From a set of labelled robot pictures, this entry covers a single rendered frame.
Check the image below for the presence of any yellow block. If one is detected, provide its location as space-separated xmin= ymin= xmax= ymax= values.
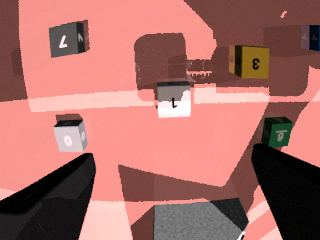
xmin=235 ymin=45 xmax=269 ymax=79

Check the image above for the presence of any green block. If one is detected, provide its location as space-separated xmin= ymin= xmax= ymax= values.
xmin=261 ymin=117 xmax=293 ymax=148

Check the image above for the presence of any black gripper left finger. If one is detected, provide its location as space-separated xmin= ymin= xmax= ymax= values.
xmin=0 ymin=152 xmax=97 ymax=240

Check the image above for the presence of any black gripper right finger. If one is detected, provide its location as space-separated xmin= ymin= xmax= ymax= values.
xmin=251 ymin=143 xmax=320 ymax=240

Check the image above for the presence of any blue block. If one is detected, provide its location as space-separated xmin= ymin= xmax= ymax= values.
xmin=309 ymin=24 xmax=320 ymax=52

